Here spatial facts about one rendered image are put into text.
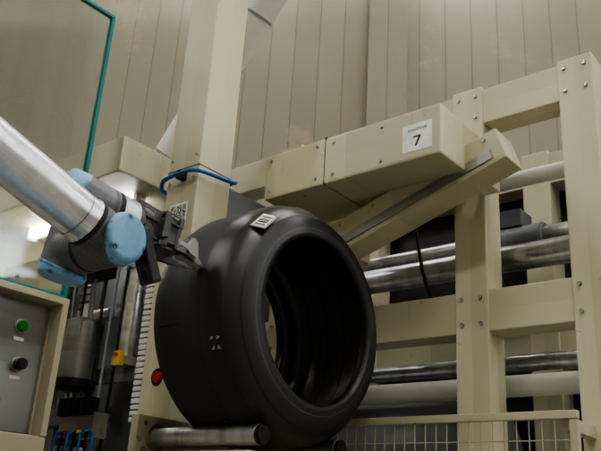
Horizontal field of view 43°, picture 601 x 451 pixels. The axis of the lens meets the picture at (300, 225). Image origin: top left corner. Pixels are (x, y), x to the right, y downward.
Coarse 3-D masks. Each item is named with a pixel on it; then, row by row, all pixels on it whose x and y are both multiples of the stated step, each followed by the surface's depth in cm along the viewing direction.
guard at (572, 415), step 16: (416, 416) 194; (432, 416) 191; (448, 416) 188; (464, 416) 186; (480, 416) 183; (496, 416) 180; (512, 416) 178; (528, 416) 176; (544, 416) 173; (560, 416) 171; (576, 416) 169; (384, 432) 199; (480, 432) 182; (576, 432) 168; (384, 448) 197; (480, 448) 181; (576, 448) 167
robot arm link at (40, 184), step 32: (0, 128) 119; (0, 160) 120; (32, 160) 123; (32, 192) 124; (64, 192) 126; (64, 224) 128; (96, 224) 130; (128, 224) 134; (96, 256) 133; (128, 256) 133
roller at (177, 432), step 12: (156, 432) 181; (168, 432) 179; (180, 432) 176; (192, 432) 174; (204, 432) 171; (216, 432) 169; (228, 432) 167; (240, 432) 165; (252, 432) 162; (264, 432) 163; (156, 444) 181; (168, 444) 178; (180, 444) 176; (192, 444) 174; (204, 444) 172; (216, 444) 169; (228, 444) 167; (240, 444) 165; (252, 444) 163; (264, 444) 163
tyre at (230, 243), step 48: (240, 240) 171; (288, 240) 178; (336, 240) 194; (192, 288) 170; (240, 288) 165; (288, 288) 217; (336, 288) 211; (192, 336) 167; (240, 336) 162; (288, 336) 215; (336, 336) 211; (192, 384) 169; (240, 384) 163; (288, 384) 210; (336, 384) 204; (288, 432) 170; (336, 432) 184
